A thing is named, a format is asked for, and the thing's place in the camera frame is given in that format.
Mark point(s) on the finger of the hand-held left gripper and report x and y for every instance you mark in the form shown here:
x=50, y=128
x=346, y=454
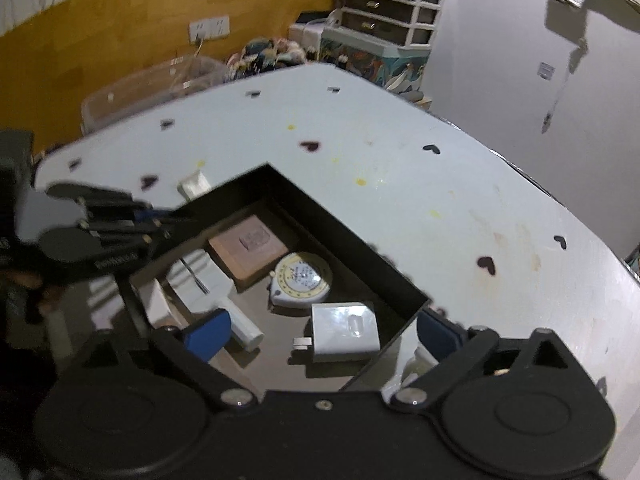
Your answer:
x=150, y=232
x=105, y=197

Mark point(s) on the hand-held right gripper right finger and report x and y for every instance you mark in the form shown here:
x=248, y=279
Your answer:
x=439, y=336

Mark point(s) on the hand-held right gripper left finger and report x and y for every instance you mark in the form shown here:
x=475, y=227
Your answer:
x=207, y=340

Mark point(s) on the grey white hand tool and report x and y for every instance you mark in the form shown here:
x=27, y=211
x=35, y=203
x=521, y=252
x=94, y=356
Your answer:
x=200, y=280

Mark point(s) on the white power adapter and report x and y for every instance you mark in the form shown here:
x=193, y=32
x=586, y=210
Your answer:
x=345, y=332

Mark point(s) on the wooden coaster with pink pad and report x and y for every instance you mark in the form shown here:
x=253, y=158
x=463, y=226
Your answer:
x=250, y=247

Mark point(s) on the round white tape measure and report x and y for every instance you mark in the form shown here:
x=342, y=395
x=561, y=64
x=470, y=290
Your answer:
x=300, y=280

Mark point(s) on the black box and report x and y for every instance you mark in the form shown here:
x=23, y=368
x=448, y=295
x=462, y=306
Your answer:
x=345, y=240

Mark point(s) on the small white eraser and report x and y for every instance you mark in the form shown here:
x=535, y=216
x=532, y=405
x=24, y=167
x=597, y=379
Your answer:
x=194, y=185

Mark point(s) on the clear plastic storage bin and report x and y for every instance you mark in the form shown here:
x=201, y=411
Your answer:
x=145, y=92

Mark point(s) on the pile of plush toys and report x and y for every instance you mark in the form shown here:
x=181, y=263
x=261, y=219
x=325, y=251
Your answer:
x=267, y=57

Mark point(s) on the white appliance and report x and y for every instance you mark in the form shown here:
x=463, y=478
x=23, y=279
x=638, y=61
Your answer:
x=312, y=32

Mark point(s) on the patterned cabinet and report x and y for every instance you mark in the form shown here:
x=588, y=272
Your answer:
x=380, y=60

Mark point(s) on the white dark drawer unit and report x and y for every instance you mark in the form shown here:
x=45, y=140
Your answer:
x=395, y=0

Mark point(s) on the white wall power outlet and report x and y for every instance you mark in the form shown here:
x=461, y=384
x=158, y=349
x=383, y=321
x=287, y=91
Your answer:
x=210, y=29

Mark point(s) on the grey wall socket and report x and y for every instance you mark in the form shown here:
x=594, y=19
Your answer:
x=547, y=70

